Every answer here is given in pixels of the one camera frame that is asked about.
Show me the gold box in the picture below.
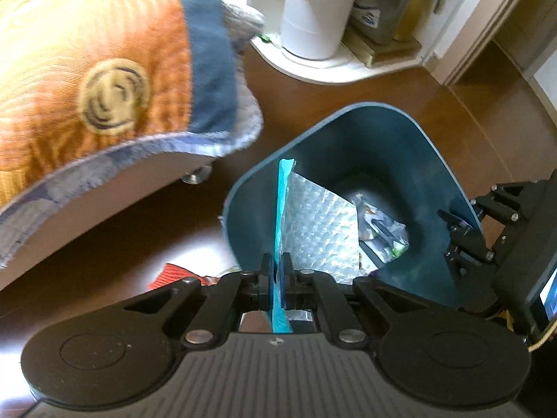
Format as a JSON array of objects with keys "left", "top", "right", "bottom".
[{"left": 342, "top": 26, "right": 424, "bottom": 69}]

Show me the grey plastic jug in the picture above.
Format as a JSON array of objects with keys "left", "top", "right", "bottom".
[{"left": 350, "top": 0, "right": 418, "bottom": 45}]

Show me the teal bubble mailer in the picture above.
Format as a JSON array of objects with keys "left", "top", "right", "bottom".
[{"left": 239, "top": 158, "right": 364, "bottom": 336}]

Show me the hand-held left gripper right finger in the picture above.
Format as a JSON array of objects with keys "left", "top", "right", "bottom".
[{"left": 281, "top": 253, "right": 431, "bottom": 350}]

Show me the silver wrapper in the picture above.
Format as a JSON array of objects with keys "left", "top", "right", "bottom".
[{"left": 354, "top": 192, "right": 410, "bottom": 271}]

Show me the yellow cable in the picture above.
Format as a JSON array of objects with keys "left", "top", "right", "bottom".
[{"left": 526, "top": 309, "right": 557, "bottom": 353}]

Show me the metal bed leg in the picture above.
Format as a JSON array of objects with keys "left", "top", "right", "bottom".
[{"left": 182, "top": 166, "right": 212, "bottom": 185}]

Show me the orange floral blanket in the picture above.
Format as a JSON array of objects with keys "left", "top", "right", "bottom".
[{"left": 0, "top": 0, "right": 244, "bottom": 227}]

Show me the gold thermos flask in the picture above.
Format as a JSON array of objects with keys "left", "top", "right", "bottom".
[{"left": 392, "top": 0, "right": 445, "bottom": 42}]

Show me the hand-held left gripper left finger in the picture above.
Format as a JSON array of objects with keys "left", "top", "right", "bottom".
[{"left": 122, "top": 253, "right": 279, "bottom": 351}]

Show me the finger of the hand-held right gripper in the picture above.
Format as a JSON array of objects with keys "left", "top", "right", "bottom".
[
  {"left": 437, "top": 209, "right": 499, "bottom": 281},
  {"left": 470, "top": 181, "right": 534, "bottom": 227}
]

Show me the red foam net sleeve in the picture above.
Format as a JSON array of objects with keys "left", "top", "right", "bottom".
[{"left": 148, "top": 262, "right": 205, "bottom": 292}]

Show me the teal plastic trash bin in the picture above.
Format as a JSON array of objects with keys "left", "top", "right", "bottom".
[{"left": 222, "top": 102, "right": 484, "bottom": 314}]

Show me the wooden door frame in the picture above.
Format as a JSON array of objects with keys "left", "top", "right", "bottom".
[{"left": 431, "top": 0, "right": 542, "bottom": 87}]

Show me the orange and blue bed cover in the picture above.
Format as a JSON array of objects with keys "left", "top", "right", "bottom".
[{"left": 0, "top": 0, "right": 265, "bottom": 271}]

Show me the white shelf unit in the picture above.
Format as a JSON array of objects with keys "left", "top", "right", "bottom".
[{"left": 246, "top": 0, "right": 540, "bottom": 87}]

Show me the white cylinder column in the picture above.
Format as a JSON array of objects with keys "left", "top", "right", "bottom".
[{"left": 281, "top": 0, "right": 363, "bottom": 60}]

